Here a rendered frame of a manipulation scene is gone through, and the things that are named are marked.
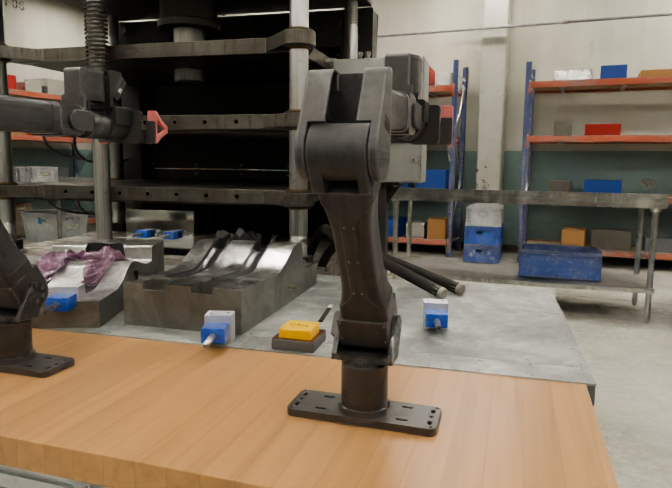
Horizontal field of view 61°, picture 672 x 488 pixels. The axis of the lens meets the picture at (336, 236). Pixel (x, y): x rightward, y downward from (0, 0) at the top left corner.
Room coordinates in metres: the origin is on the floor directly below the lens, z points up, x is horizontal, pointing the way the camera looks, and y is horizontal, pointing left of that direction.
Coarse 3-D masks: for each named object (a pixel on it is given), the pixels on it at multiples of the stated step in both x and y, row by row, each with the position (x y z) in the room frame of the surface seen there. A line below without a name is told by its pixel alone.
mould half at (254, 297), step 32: (192, 256) 1.38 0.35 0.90; (224, 256) 1.37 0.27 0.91; (288, 256) 1.34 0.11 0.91; (128, 288) 1.14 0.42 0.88; (224, 288) 1.09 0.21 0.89; (256, 288) 1.15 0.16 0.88; (128, 320) 1.14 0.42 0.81; (160, 320) 1.12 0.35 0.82; (192, 320) 1.11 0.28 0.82; (256, 320) 1.15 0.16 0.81
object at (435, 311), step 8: (424, 304) 1.14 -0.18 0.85; (432, 304) 1.14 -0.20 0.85; (440, 304) 1.14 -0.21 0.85; (424, 312) 1.14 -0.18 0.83; (432, 312) 1.11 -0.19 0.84; (440, 312) 1.11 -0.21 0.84; (424, 320) 1.14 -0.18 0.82; (432, 320) 1.10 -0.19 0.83; (440, 320) 1.10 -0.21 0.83; (432, 328) 1.14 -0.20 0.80; (440, 328) 1.06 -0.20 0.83
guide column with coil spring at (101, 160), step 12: (96, 12) 2.05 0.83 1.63; (96, 24) 2.05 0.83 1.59; (96, 60) 2.05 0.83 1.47; (96, 144) 2.05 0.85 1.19; (108, 144) 2.07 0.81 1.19; (96, 156) 2.05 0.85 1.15; (108, 156) 2.07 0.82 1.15; (96, 168) 2.05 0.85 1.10; (108, 168) 2.07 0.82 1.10; (96, 180) 2.05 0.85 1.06; (108, 180) 2.06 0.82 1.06; (96, 192) 2.05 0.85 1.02; (108, 192) 2.06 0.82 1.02; (96, 204) 2.05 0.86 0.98; (108, 204) 2.06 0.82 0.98; (96, 216) 2.05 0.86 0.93; (108, 216) 2.06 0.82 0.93; (96, 228) 2.05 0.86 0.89; (108, 228) 2.06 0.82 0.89
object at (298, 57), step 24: (0, 0) 2.15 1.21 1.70; (0, 24) 2.15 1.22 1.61; (0, 72) 2.14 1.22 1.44; (120, 96) 2.81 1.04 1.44; (0, 144) 2.13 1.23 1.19; (120, 144) 2.80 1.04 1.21; (0, 168) 2.13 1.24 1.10; (120, 168) 2.80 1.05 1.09; (0, 216) 2.13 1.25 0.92; (120, 216) 2.79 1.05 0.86
